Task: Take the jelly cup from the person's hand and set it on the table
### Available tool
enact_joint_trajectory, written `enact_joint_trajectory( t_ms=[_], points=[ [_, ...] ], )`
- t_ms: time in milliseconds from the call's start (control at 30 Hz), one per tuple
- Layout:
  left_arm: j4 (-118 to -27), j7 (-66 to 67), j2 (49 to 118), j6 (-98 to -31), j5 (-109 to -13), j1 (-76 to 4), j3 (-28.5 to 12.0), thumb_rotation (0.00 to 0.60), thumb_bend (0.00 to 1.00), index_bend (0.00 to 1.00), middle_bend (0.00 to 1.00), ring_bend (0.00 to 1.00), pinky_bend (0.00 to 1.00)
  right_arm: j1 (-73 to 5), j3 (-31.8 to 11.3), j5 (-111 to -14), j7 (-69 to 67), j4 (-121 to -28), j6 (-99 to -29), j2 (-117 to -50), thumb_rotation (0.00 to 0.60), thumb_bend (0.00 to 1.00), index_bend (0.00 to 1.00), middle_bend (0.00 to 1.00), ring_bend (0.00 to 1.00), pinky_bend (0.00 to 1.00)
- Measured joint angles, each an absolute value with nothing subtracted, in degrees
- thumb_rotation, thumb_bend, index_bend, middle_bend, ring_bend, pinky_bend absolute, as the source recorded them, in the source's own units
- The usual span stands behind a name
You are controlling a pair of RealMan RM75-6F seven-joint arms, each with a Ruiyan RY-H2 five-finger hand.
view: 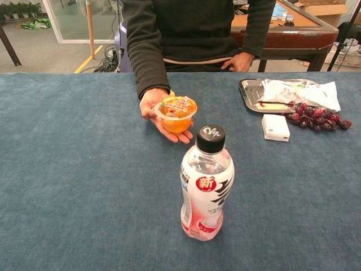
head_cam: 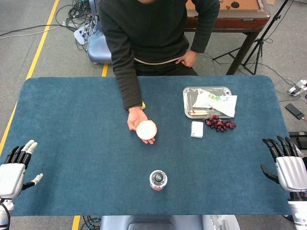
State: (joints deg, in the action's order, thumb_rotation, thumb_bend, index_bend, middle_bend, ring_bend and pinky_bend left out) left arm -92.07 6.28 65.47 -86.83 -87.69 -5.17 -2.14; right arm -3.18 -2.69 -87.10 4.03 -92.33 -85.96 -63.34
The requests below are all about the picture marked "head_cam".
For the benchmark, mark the person's open hand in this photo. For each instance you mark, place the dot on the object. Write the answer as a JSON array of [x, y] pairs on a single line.
[[134, 117]]

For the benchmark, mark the black tripod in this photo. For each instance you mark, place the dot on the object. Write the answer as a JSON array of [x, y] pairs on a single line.
[[257, 48]]

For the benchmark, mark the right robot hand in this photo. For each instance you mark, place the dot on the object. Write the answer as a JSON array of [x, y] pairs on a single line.
[[292, 172]]

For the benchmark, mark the person's dark sweater torso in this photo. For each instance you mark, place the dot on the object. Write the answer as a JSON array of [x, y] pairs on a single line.
[[148, 31]]

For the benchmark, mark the round snack cup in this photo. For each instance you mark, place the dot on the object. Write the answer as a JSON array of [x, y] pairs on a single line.
[[146, 129]]

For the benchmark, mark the beige wafer sticks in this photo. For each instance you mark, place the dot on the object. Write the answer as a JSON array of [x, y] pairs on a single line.
[[197, 113]]

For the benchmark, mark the person's hand on hip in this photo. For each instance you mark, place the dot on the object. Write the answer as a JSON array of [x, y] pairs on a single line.
[[188, 58]]

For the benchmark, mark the small white box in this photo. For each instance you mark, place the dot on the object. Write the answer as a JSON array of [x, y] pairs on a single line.
[[197, 129]]

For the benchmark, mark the black phone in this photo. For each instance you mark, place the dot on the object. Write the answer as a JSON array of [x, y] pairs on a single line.
[[295, 111]]

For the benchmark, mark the blue chair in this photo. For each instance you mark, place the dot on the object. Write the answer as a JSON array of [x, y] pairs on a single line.
[[98, 50]]

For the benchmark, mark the black capped water bottle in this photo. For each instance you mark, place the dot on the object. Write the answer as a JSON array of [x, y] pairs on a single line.
[[158, 178]]

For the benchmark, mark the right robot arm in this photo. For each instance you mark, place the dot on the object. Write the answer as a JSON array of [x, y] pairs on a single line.
[[299, 210]]

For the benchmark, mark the red grape bunch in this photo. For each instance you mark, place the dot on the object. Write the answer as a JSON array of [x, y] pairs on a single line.
[[219, 124]]

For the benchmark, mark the brown pool table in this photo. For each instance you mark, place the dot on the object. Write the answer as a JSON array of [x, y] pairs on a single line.
[[227, 21]]

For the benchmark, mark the blue table mat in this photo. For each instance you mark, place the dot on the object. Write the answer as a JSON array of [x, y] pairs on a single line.
[[84, 143]]

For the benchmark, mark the dark sleeved bent arm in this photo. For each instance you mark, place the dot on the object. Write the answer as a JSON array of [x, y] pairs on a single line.
[[206, 26]]

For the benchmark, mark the white power strip with plugs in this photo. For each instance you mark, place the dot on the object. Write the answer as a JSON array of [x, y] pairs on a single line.
[[80, 34]]

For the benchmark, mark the white plastic snack wrapper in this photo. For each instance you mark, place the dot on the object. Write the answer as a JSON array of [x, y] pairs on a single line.
[[223, 104]]

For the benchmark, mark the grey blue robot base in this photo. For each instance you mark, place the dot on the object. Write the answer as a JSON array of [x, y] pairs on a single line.
[[187, 222]]

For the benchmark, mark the dark sleeved forearm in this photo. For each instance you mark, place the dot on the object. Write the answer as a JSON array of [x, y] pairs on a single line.
[[128, 83]]

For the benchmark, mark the small yellow object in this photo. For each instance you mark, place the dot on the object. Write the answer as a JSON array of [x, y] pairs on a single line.
[[143, 105]]

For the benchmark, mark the rectangular metal tray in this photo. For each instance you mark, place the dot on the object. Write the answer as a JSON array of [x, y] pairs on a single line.
[[189, 98]]

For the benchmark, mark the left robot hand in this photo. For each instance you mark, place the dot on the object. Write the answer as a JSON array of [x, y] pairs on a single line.
[[12, 177]]

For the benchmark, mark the black device box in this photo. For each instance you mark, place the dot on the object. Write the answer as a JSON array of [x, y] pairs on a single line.
[[299, 140]]

